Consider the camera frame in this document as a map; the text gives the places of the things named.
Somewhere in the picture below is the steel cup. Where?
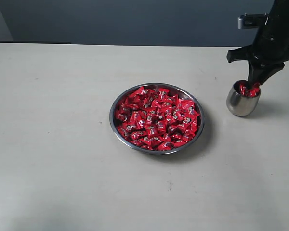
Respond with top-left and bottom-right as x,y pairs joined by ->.
226,80 -> 261,116

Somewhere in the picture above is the pile of red candies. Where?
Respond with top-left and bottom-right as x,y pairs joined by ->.
114,86 -> 199,152

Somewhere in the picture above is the round steel bowl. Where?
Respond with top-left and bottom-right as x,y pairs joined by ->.
109,83 -> 206,155

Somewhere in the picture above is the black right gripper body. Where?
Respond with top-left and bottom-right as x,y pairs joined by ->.
226,0 -> 289,64

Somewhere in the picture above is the red candy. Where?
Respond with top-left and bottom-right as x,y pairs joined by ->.
239,83 -> 261,98

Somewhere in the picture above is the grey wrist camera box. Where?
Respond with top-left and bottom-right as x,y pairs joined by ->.
237,13 -> 268,30

